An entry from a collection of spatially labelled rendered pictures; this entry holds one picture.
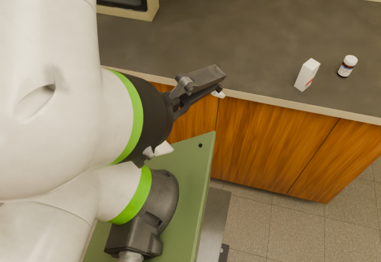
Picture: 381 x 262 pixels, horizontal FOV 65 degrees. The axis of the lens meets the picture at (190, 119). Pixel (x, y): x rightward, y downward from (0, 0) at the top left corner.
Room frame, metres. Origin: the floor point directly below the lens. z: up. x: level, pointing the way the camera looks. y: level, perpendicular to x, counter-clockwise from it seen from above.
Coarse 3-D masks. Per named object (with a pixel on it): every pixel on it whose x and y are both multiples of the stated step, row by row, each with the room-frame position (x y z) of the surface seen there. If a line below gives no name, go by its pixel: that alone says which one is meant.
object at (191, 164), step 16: (176, 144) 0.34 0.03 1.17; (192, 144) 0.32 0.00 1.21; (208, 144) 0.30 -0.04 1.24; (160, 160) 0.31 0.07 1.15; (176, 160) 0.29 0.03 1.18; (192, 160) 0.28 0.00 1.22; (208, 160) 0.26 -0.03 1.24; (176, 176) 0.25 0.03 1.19; (192, 176) 0.24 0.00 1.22; (208, 176) 0.23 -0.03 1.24; (192, 192) 0.20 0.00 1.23; (176, 208) 0.18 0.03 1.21; (192, 208) 0.17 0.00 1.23; (96, 224) 0.20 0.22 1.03; (176, 224) 0.15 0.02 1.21; (192, 224) 0.14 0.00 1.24; (96, 240) 0.16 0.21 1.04; (176, 240) 0.12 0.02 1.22; (192, 240) 0.12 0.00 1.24; (96, 256) 0.13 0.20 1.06; (160, 256) 0.10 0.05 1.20; (176, 256) 0.10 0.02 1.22; (192, 256) 0.09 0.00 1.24
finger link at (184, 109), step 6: (216, 84) 0.29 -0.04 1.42; (204, 90) 0.28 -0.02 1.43; (210, 90) 0.28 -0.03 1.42; (216, 90) 0.29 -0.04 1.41; (180, 96) 0.26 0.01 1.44; (186, 96) 0.26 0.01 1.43; (192, 96) 0.26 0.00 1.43; (198, 96) 0.26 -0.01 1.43; (204, 96) 0.28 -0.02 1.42; (180, 102) 0.25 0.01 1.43; (186, 102) 0.25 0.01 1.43; (192, 102) 0.26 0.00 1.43; (186, 108) 0.24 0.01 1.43; (174, 114) 0.23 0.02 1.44; (180, 114) 0.23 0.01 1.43; (174, 120) 0.22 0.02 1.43
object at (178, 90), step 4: (180, 80) 0.25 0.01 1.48; (184, 80) 0.25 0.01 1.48; (188, 80) 0.25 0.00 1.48; (180, 84) 0.25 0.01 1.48; (184, 84) 0.24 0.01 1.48; (176, 88) 0.24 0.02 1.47; (180, 88) 0.24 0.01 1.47; (172, 92) 0.24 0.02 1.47; (176, 92) 0.24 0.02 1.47; (180, 92) 0.24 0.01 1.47; (184, 92) 0.25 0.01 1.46; (172, 96) 0.24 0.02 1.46; (176, 96) 0.24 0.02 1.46
